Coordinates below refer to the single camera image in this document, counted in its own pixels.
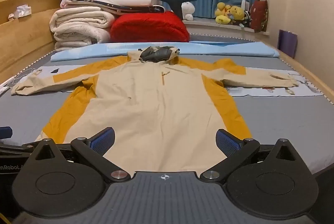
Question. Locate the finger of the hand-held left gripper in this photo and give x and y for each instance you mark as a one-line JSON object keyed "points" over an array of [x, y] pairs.
{"points": [[5, 132], [15, 148]]}

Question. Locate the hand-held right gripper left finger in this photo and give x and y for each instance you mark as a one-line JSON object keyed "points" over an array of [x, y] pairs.
{"points": [[104, 139]]}

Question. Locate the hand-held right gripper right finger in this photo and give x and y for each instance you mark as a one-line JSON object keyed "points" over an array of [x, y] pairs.
{"points": [[226, 144]]}

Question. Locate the beige and orange hooded jacket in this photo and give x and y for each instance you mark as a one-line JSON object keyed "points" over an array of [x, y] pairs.
{"points": [[156, 109]]}

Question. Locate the grey bed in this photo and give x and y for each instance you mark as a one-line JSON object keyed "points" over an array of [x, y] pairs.
{"points": [[274, 122]]}

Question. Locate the white deer printed sheet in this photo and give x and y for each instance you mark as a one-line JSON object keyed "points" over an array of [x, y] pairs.
{"points": [[250, 92]]}

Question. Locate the light blue folded mat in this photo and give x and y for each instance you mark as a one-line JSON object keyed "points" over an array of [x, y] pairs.
{"points": [[91, 53]]}

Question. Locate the cream folded quilt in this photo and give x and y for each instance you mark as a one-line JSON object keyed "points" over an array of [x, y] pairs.
{"points": [[78, 28]]}

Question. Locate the small figurine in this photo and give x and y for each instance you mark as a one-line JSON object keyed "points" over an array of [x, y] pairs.
{"points": [[11, 17]]}

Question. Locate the purple box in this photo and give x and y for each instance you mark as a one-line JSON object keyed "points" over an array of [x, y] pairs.
{"points": [[287, 43]]}

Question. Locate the red folded quilt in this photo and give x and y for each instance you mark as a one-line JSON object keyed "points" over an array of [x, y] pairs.
{"points": [[148, 28]]}

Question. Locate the grey window sill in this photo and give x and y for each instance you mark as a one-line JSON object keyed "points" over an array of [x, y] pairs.
{"points": [[208, 25]]}

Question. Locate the tissue pack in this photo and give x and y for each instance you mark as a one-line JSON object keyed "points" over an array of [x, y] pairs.
{"points": [[23, 12]]}

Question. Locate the white plush toy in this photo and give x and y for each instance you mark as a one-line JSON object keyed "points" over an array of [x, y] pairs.
{"points": [[187, 9]]}

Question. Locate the wooden bed frame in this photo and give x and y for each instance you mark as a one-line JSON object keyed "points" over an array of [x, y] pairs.
{"points": [[21, 38]]}

